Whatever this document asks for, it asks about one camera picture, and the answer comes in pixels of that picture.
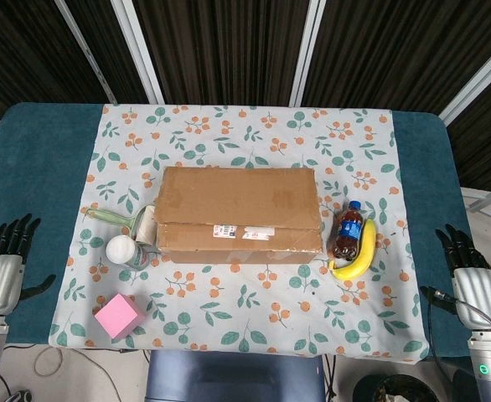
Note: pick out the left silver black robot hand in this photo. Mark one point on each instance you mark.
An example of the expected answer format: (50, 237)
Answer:
(0, 280)

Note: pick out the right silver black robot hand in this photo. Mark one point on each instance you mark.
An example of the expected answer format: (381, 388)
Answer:
(478, 293)

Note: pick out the brown cardboard box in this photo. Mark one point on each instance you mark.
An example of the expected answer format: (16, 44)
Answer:
(237, 201)

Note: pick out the white cap green jar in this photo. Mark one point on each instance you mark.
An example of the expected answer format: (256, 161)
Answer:
(122, 250)

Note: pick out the small black floor device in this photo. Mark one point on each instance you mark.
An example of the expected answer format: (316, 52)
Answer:
(21, 395)

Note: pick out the yellow banana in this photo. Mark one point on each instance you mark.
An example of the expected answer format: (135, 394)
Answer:
(365, 255)

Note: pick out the teal table cover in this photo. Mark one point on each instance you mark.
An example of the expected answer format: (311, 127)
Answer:
(40, 167)

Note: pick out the pink cube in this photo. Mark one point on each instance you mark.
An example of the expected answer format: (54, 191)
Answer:
(120, 316)

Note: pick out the black round bin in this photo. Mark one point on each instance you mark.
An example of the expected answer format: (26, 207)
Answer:
(396, 391)

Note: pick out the cola bottle blue label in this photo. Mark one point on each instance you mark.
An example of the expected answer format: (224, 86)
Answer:
(349, 230)

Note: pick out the floral leaf print tablecloth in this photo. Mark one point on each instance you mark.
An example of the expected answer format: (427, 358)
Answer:
(245, 301)

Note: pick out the blue-grey robot torso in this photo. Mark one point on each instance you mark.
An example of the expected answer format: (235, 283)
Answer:
(233, 377)

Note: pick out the white metal frame rail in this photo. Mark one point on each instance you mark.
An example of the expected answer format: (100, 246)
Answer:
(488, 201)

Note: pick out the thin white frame post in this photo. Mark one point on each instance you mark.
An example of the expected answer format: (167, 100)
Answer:
(85, 50)

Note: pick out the wide white frame post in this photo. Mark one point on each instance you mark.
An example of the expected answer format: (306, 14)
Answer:
(138, 50)

